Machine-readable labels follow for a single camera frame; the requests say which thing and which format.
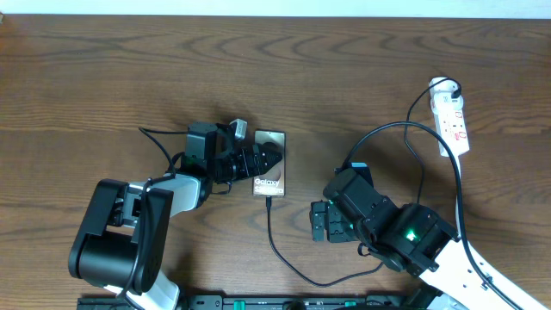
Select white red power strip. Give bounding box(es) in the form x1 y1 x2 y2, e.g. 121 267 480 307
429 77 470 157

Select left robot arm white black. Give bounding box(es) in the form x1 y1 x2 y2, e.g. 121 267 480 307
68 119 283 309

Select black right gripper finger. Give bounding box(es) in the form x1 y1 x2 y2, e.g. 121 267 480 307
312 219 329 242
309 201 330 222

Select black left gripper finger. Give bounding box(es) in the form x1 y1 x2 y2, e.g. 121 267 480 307
260 163 280 177
259 142 283 166

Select black left camera cable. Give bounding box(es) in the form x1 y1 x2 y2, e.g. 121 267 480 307
115 126 190 310

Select black right camera cable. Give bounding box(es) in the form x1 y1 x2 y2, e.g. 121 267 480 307
342 121 526 310

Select gold Galaxy smartphone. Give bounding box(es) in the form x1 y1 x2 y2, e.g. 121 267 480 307
252 130 286 197

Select black USB charging cable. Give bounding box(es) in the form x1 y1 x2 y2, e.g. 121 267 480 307
264 77 463 288

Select white power strip cord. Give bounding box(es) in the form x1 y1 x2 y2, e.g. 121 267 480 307
453 155 464 236

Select black camera cable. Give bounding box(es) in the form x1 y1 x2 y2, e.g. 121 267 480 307
342 121 526 310
115 126 190 310

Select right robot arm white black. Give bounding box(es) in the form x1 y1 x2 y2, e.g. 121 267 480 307
310 164 543 309

